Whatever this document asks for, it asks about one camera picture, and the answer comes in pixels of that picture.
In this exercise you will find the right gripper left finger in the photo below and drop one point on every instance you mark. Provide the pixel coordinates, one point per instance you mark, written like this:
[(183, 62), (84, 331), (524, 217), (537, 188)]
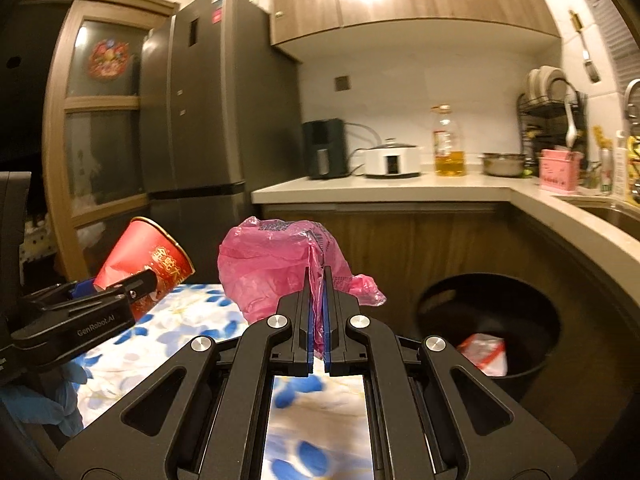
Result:
[(309, 324)]

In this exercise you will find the chrome sink faucet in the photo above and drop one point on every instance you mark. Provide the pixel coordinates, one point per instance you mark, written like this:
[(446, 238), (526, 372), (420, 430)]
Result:
[(631, 109)]

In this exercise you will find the pink utensil holder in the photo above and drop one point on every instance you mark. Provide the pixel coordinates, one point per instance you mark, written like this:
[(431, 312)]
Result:
[(559, 170)]

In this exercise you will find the cooking oil bottle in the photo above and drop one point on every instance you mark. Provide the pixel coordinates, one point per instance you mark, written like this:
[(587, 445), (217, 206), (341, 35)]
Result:
[(448, 151)]

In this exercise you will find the wooden lower cabinet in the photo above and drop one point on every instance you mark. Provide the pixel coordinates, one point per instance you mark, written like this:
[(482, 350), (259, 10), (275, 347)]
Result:
[(588, 392)]

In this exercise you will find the steel bowl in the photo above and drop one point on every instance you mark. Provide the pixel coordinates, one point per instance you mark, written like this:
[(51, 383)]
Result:
[(506, 165)]

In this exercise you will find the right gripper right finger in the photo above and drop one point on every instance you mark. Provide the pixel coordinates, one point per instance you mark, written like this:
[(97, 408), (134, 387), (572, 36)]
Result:
[(326, 320)]

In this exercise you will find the hanging spatula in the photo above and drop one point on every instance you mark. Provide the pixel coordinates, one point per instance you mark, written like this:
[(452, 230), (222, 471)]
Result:
[(587, 61)]

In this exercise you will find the pink plastic bag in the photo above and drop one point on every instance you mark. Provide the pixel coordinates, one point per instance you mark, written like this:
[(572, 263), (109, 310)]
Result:
[(261, 261)]

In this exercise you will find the red paper cup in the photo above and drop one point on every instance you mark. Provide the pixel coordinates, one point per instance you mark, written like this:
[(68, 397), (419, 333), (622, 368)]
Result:
[(145, 246)]

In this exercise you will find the black dish rack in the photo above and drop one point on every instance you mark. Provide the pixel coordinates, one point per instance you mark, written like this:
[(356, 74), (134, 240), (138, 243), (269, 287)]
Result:
[(549, 100)]

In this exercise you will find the wooden glass door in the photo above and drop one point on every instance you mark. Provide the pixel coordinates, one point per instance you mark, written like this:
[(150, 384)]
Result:
[(90, 133)]

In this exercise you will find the white bottle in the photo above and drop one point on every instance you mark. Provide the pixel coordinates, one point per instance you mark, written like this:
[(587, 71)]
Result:
[(620, 165)]

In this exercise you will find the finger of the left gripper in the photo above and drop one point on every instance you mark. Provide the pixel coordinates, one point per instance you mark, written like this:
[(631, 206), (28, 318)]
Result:
[(84, 288), (136, 286)]

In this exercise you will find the black trash bin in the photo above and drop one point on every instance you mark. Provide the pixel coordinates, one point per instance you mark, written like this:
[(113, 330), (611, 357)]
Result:
[(496, 305)]

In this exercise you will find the blue gloved hand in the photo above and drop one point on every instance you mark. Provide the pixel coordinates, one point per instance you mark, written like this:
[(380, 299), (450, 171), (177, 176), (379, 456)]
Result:
[(33, 408)]

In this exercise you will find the white rice cooker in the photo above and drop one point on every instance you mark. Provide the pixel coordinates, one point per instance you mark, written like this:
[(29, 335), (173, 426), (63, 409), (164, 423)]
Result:
[(392, 160)]

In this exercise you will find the grey refrigerator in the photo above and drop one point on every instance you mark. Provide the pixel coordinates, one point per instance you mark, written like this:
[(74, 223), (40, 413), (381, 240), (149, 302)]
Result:
[(219, 119)]

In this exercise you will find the green beer can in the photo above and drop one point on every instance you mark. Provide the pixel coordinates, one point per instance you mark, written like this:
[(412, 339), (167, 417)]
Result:
[(606, 170)]

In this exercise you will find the yellow detergent bottle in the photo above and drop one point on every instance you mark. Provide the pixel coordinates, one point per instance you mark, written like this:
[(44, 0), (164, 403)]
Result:
[(633, 170)]

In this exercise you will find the floral blue white cloth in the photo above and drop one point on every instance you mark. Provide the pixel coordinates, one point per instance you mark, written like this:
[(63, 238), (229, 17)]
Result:
[(317, 424)]

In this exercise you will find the wooden upper cabinet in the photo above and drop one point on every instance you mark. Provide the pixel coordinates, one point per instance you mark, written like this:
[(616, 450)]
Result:
[(311, 29)]

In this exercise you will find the steel sink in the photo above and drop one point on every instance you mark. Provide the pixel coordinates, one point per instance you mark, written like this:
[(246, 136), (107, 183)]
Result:
[(621, 215)]

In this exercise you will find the red white wrapper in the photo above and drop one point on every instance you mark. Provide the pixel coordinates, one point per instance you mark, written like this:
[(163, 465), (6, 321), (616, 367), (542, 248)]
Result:
[(487, 353)]

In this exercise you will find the wooden cabinet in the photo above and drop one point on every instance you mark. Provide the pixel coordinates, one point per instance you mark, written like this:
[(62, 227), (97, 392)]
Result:
[(311, 29), (588, 392)]

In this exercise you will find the black air fryer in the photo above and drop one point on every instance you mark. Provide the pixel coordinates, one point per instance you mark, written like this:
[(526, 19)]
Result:
[(325, 150)]

